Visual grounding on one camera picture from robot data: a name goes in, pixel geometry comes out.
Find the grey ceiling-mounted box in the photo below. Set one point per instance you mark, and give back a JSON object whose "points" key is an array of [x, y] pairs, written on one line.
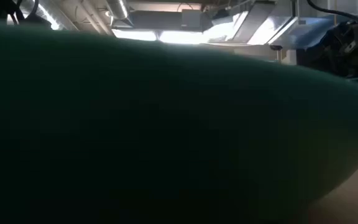
{"points": [[196, 20]]}

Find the green plastic plate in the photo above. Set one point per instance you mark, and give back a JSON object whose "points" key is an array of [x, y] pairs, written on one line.
{"points": [[135, 124]]}

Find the silver ceiling air duct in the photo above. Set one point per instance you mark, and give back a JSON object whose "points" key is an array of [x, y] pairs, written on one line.
{"points": [[118, 7]]}

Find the bright ceiling light panel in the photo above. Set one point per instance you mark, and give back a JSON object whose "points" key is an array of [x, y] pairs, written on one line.
{"points": [[166, 36]]}

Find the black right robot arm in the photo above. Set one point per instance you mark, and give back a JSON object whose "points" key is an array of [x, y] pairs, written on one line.
{"points": [[346, 46]]}

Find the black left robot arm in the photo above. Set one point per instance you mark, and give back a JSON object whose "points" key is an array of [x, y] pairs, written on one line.
{"points": [[20, 12]]}

